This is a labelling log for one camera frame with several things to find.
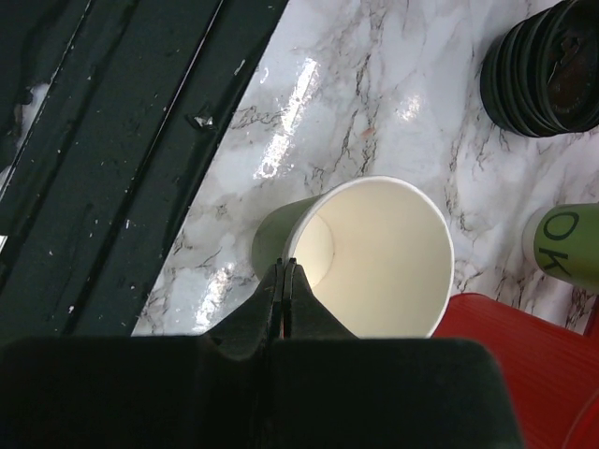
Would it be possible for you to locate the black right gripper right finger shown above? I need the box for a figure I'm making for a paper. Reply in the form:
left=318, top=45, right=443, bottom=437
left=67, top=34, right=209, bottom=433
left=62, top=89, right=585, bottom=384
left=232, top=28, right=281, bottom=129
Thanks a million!
left=284, top=258, right=357, bottom=340

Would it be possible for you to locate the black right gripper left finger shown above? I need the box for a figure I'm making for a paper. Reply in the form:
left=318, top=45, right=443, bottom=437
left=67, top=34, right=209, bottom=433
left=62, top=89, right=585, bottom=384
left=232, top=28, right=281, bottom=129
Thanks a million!
left=208, top=258, right=284, bottom=360

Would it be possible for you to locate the green paper coffee cup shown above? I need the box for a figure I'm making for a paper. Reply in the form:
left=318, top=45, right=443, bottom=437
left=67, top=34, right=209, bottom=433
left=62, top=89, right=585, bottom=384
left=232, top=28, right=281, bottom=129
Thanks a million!
left=251, top=176, right=455, bottom=338

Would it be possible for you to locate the red straw holder cup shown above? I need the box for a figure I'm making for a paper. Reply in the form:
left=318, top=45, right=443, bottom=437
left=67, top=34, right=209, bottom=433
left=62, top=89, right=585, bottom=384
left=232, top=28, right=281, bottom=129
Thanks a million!
left=434, top=294, right=598, bottom=448

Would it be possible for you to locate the stack of green paper cups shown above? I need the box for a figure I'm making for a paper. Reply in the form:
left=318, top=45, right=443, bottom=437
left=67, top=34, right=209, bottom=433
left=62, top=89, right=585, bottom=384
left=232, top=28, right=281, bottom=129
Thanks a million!
left=522, top=203, right=598, bottom=294

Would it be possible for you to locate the stack of black cup lids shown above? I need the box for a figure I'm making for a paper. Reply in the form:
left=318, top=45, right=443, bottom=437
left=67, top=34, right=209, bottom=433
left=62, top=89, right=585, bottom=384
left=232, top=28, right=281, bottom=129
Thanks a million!
left=480, top=1, right=598, bottom=138

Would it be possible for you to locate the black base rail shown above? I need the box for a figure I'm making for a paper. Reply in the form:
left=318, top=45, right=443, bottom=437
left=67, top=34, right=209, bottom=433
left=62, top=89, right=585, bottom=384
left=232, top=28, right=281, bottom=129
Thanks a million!
left=1, top=1, right=285, bottom=342

